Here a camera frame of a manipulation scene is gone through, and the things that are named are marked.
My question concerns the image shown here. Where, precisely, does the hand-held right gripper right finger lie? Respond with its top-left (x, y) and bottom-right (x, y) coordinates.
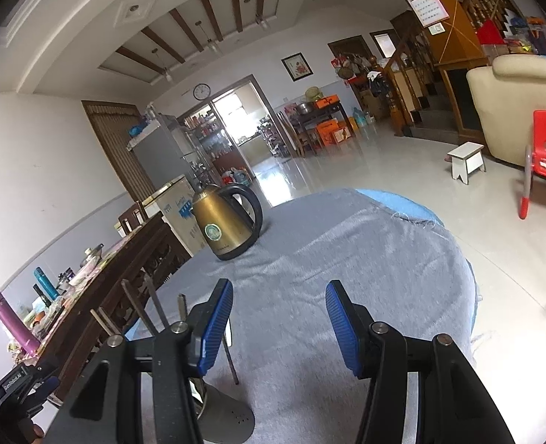
top-left (325, 280), bottom-right (517, 444)

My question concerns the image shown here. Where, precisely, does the wooden stair railing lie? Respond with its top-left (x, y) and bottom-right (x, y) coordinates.
top-left (383, 22), bottom-right (441, 138)

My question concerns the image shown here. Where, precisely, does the cream leather armchair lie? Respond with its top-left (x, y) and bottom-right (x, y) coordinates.
top-left (466, 54), bottom-right (546, 168)

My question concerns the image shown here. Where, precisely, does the orange wooden pillar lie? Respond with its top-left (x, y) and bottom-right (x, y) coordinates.
top-left (420, 0), bottom-right (483, 136)

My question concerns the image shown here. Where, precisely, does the grey tablecloth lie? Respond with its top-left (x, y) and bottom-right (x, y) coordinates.
top-left (129, 188), bottom-right (478, 444)

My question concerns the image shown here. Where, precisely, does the framed wall picture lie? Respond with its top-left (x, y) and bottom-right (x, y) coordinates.
top-left (280, 52), bottom-right (314, 82)

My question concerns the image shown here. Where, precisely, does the brown wooden chair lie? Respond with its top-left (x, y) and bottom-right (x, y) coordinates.
top-left (117, 201), bottom-right (149, 237)

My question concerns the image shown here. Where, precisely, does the glass door shelf cabinet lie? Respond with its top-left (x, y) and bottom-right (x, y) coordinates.
top-left (179, 105), bottom-right (252, 182)

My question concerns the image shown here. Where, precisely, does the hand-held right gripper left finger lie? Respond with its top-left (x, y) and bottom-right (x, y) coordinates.
top-left (44, 278), bottom-right (235, 444)

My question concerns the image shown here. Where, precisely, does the teal thermos bottle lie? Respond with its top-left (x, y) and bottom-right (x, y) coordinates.
top-left (33, 266), bottom-right (60, 300)

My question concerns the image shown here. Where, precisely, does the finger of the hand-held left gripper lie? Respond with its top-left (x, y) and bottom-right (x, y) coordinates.
top-left (24, 360), bottom-right (61, 408)

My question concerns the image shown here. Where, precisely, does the carved wooden sideboard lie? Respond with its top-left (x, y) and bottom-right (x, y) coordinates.
top-left (31, 215), bottom-right (196, 404)

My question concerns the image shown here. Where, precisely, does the purple thermos bottle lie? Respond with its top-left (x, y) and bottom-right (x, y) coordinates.
top-left (0, 287), bottom-right (41, 355)

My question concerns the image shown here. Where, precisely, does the orange cardboard box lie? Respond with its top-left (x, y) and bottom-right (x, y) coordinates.
top-left (316, 120), bottom-right (355, 145)

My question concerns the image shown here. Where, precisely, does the white chest freezer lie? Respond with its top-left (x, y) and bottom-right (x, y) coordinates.
top-left (142, 174), bottom-right (210, 258)

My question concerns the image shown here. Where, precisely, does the bronze electric kettle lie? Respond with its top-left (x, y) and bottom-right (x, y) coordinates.
top-left (191, 182), bottom-right (263, 262)

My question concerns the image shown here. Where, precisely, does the dark wooden side table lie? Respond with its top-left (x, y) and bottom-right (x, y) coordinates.
top-left (287, 101), bottom-right (358, 157)

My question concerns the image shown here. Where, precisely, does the grey refrigerator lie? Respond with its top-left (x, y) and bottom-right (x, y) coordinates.
top-left (125, 115), bottom-right (196, 201)

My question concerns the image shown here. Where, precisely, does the grey metal utensil holder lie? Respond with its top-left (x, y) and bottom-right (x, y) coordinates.
top-left (190, 379), bottom-right (256, 444)

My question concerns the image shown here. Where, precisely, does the small white stool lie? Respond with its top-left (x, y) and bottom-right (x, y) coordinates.
top-left (446, 142), bottom-right (487, 181)

